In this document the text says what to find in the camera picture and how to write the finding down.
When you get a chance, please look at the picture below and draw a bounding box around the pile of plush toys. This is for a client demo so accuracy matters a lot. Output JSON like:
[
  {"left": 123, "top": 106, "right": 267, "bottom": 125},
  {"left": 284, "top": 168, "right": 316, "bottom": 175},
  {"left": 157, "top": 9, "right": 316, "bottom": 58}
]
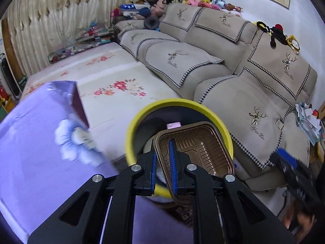
[{"left": 111, "top": 0, "right": 242, "bottom": 20}]

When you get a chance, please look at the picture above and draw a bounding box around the beige curtain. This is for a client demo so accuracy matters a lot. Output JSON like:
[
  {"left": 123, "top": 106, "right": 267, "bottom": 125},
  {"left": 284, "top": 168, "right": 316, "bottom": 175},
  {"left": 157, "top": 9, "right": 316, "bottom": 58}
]
[{"left": 6, "top": 0, "right": 134, "bottom": 77}]

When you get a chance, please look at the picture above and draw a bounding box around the black tower fan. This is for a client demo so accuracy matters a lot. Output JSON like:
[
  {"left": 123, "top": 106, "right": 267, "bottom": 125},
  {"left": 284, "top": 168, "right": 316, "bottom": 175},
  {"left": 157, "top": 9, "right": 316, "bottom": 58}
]
[{"left": 1, "top": 53, "right": 22, "bottom": 100}]

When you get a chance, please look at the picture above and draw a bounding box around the black yellow plush toy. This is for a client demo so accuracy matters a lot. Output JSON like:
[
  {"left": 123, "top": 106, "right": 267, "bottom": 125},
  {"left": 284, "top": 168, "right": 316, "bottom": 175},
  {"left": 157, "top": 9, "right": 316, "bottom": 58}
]
[{"left": 253, "top": 21, "right": 300, "bottom": 55}]

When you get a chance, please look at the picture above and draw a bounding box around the low shelf with toys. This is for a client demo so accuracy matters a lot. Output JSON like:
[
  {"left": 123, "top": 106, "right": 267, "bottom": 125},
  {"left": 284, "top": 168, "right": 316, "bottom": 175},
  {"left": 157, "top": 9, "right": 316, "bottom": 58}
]
[{"left": 48, "top": 23, "right": 115, "bottom": 64}]

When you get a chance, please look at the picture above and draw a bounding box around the brown plastic tray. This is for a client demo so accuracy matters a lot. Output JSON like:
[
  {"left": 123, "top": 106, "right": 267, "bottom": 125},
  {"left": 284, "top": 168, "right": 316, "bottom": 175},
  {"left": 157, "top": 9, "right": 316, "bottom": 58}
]
[{"left": 153, "top": 121, "right": 235, "bottom": 205}]

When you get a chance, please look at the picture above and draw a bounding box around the small purple box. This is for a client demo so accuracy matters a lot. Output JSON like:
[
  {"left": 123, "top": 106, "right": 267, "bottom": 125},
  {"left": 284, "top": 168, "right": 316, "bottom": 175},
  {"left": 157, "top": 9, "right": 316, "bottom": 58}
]
[{"left": 166, "top": 122, "right": 181, "bottom": 130}]

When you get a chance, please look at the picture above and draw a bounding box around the person right hand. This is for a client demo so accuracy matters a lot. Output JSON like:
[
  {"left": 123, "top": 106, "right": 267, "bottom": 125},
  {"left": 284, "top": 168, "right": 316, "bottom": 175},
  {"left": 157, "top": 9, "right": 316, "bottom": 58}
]
[{"left": 282, "top": 201, "right": 316, "bottom": 243}]

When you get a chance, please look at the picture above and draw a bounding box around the yellow rimmed trash bin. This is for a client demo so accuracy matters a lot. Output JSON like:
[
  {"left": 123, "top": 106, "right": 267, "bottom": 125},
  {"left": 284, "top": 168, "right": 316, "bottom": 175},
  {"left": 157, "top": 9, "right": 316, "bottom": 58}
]
[{"left": 125, "top": 99, "right": 235, "bottom": 205}]

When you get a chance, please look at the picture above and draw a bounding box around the beige sectional sofa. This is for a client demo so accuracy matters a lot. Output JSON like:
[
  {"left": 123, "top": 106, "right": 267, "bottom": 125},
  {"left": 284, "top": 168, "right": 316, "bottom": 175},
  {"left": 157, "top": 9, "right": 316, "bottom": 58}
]
[{"left": 115, "top": 3, "right": 317, "bottom": 191}]

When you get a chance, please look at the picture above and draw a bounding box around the purple floral tablecloth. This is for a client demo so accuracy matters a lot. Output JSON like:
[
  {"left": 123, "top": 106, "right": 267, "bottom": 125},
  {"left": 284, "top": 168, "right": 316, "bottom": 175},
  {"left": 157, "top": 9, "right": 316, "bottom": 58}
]
[{"left": 0, "top": 80, "right": 193, "bottom": 244}]

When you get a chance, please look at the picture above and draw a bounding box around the white floral bed mat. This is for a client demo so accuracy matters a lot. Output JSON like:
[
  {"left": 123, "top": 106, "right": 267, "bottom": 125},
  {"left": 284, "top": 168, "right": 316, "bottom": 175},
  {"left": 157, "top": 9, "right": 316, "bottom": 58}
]
[{"left": 22, "top": 43, "right": 179, "bottom": 160}]

